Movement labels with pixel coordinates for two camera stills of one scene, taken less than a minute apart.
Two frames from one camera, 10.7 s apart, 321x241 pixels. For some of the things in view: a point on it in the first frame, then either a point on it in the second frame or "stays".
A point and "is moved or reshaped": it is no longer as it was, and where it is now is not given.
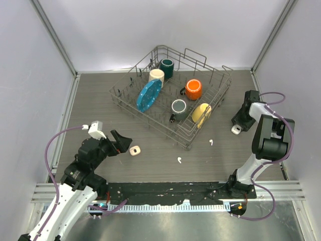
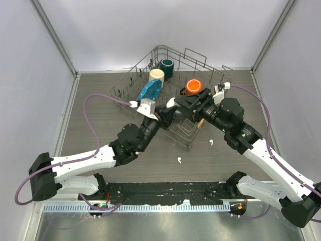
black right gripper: x=246 y=126 → x=188 y=103
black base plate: x=173 y=193 stays
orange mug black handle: x=193 y=89 stays
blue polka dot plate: x=148 y=95 stays
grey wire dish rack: x=175 y=90 stays
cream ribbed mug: x=157 y=74 stays
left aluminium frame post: x=54 y=37 stays
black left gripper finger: x=123 y=143 → x=167 y=110
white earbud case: x=236 y=129 is moved or reshaped
